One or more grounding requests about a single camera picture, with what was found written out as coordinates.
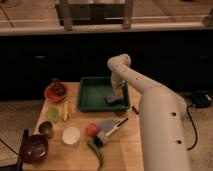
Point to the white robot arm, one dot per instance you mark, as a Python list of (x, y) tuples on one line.
[(160, 113)]

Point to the green plastic tray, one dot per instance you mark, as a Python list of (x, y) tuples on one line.
[(92, 92)]

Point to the brown wooden block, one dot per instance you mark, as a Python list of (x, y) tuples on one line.
[(135, 109)]

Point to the grey kitchen knife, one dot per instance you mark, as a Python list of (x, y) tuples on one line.
[(106, 129)]

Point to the orange tomato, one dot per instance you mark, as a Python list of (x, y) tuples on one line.
[(91, 130)]

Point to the dark grape bunch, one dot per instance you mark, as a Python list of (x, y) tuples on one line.
[(57, 87)]

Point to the orange plate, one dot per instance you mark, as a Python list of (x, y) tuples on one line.
[(51, 96)]

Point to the green chili pepper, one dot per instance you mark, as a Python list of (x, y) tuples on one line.
[(97, 152)]

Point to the white round lid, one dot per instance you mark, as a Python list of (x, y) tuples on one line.
[(71, 136)]

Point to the black device on floor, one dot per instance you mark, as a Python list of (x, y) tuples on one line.
[(200, 99)]

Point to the dark red bowl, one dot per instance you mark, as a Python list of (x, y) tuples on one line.
[(35, 149)]

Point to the black spoon handle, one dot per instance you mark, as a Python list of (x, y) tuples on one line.
[(19, 163)]

